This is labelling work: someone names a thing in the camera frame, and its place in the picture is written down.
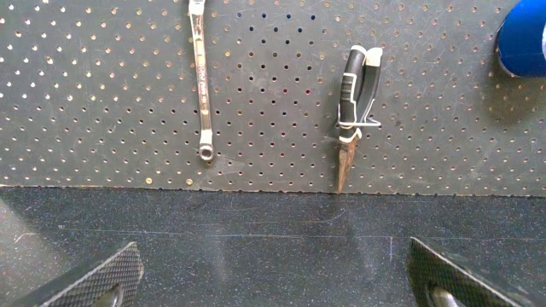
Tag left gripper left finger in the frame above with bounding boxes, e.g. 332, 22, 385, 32
8, 240, 145, 307

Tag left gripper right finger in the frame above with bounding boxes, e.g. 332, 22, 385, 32
405, 236, 546, 307

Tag black and white pliers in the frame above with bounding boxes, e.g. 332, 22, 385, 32
335, 44, 384, 195

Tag wrench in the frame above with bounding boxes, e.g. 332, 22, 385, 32
187, 0, 216, 163

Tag roll of blue tape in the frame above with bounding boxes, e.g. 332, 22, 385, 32
494, 0, 546, 79

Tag black pegboard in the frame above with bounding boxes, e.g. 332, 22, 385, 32
0, 0, 546, 198

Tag metal hook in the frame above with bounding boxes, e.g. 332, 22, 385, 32
337, 111, 382, 130

